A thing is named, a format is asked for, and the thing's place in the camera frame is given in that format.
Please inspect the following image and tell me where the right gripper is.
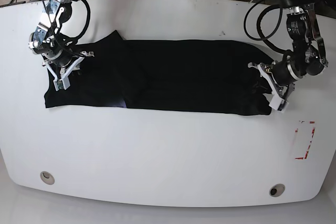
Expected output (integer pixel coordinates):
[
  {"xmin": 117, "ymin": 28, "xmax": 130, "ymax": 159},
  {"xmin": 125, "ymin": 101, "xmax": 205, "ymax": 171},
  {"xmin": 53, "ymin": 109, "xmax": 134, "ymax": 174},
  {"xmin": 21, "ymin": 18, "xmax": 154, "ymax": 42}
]
[{"xmin": 28, "ymin": 32, "xmax": 80, "ymax": 69}]

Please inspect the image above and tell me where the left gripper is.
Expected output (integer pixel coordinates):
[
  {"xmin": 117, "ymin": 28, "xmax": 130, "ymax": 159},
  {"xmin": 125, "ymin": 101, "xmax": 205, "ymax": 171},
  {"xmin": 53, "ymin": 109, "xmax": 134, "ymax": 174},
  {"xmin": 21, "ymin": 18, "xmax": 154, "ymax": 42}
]
[{"xmin": 270, "ymin": 57, "xmax": 326, "ymax": 92}]

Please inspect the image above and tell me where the black t-shirt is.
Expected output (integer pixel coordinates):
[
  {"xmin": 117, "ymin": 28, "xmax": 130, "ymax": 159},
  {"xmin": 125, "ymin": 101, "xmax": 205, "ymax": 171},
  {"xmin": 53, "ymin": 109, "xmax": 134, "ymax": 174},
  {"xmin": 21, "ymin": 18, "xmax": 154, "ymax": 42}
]
[{"xmin": 44, "ymin": 31, "xmax": 272, "ymax": 116}]

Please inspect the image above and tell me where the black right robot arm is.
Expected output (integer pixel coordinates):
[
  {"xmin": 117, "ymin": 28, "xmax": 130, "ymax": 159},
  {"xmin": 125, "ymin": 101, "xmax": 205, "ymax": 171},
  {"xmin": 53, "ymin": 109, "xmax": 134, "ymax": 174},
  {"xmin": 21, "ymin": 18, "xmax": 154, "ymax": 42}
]
[{"xmin": 28, "ymin": 0, "xmax": 91, "ymax": 69}]

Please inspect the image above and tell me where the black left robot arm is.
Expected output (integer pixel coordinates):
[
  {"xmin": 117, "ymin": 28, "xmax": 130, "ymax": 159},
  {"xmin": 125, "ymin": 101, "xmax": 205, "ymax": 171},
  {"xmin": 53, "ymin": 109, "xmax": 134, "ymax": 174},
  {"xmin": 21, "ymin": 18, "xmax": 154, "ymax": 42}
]
[{"xmin": 271, "ymin": 0, "xmax": 328, "ymax": 86}]

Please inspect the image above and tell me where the red tape rectangle marking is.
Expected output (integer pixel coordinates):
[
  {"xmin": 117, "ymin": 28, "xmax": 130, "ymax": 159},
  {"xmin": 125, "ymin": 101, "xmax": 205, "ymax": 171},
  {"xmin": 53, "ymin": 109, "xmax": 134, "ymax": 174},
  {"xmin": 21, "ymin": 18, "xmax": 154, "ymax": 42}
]
[{"xmin": 292, "ymin": 121, "xmax": 316, "ymax": 160}]

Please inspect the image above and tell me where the right table grommet hole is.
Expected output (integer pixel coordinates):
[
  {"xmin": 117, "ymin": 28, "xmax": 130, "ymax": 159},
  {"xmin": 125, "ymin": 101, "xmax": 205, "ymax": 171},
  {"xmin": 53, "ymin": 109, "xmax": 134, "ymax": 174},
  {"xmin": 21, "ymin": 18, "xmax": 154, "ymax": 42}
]
[{"xmin": 269, "ymin": 184, "xmax": 286, "ymax": 197}]

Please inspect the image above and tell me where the table grommet hole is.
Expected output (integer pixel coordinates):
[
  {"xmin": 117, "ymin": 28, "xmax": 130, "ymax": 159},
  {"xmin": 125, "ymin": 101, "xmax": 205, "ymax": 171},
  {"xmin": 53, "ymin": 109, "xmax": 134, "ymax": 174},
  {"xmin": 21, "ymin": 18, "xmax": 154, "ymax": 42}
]
[
  {"xmin": 40, "ymin": 171, "xmax": 55, "ymax": 185},
  {"xmin": 269, "ymin": 184, "xmax": 286, "ymax": 197}
]

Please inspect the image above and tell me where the left table grommet hole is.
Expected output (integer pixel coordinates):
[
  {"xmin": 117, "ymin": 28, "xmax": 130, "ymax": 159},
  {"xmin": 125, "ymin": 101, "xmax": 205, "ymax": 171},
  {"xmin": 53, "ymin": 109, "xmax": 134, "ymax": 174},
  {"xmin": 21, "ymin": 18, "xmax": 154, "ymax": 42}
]
[{"xmin": 40, "ymin": 171, "xmax": 55, "ymax": 185}]

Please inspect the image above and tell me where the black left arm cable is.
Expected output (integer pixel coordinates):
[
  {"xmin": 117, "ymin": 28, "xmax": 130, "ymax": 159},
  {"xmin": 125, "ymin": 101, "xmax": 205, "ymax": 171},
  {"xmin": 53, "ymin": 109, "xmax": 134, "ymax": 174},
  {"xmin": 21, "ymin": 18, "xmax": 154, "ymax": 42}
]
[{"xmin": 243, "ymin": 0, "xmax": 292, "ymax": 57}]

